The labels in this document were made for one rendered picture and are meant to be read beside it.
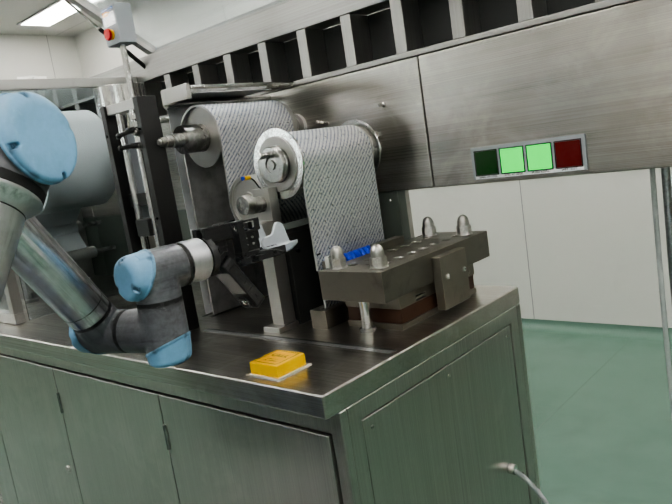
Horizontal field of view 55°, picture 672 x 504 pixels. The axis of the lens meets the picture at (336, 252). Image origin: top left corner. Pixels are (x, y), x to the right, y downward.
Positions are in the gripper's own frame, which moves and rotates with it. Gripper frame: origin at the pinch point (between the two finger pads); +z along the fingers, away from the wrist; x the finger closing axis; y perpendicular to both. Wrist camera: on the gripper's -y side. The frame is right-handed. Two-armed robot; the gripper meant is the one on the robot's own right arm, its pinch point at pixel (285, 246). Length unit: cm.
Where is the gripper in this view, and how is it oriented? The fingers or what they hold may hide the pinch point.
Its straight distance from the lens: 128.9
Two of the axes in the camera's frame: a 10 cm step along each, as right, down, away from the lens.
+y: -1.7, -9.8, -1.4
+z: 6.6, -2.1, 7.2
